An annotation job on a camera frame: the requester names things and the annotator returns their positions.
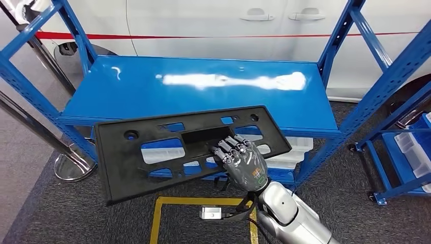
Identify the white compartment box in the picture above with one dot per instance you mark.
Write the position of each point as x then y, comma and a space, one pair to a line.
414, 155

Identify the blue metal shelf rack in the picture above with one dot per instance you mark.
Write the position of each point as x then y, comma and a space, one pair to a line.
202, 101

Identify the white car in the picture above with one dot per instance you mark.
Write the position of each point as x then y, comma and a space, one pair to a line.
202, 20

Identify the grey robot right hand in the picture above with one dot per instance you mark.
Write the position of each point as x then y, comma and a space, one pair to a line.
245, 165

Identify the blue wheeled rack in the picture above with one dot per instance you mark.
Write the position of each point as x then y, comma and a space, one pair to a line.
392, 161

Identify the red barrier belt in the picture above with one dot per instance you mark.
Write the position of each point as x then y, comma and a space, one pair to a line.
134, 36

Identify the black plastic plate bracket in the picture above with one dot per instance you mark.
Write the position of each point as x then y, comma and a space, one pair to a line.
121, 168

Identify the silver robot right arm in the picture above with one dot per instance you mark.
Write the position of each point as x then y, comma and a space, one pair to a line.
289, 215

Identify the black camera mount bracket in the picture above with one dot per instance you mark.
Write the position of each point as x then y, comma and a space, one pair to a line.
245, 210

